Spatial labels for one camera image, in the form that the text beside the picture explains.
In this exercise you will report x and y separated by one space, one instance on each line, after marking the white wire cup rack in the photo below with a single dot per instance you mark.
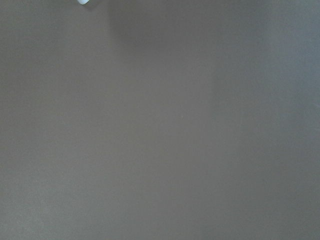
83 2

